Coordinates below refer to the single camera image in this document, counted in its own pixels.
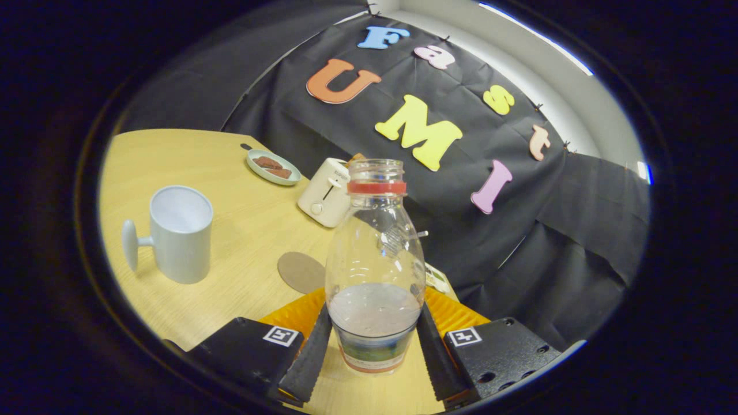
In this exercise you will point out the ceiling light panel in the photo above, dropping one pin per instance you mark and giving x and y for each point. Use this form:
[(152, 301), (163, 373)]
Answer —
[(536, 36)]

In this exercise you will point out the pale green plate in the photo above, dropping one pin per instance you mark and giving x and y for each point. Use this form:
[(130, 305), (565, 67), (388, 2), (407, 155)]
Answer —
[(259, 168)]

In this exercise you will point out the round brown coaster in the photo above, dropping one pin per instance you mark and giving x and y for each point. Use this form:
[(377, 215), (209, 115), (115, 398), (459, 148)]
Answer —
[(300, 272)]

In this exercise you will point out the white toaster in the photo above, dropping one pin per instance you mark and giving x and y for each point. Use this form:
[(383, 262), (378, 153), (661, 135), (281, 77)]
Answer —
[(323, 193)]

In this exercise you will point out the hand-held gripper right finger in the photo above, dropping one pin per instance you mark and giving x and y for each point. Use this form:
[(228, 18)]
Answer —
[(438, 363)]

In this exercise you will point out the white divided dish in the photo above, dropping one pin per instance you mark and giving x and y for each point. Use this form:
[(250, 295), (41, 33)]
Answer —
[(437, 279)]

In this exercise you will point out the clear plastic juice bottle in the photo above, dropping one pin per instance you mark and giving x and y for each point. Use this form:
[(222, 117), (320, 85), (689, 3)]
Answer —
[(375, 323)]

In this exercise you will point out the brown meat piece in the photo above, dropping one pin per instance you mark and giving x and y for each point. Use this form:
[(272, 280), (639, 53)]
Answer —
[(268, 162), (279, 172)]

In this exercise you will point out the wooden table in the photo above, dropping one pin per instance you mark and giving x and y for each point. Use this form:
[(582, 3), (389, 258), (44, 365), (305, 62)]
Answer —
[(242, 230)]

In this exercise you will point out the toasted bread slice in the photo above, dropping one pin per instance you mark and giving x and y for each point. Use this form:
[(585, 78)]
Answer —
[(357, 157)]

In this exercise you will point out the pale grey cup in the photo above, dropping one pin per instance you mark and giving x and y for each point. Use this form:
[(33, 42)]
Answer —
[(179, 248)]

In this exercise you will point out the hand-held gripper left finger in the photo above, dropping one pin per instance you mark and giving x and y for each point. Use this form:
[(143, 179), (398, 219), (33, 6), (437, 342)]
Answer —
[(308, 363)]

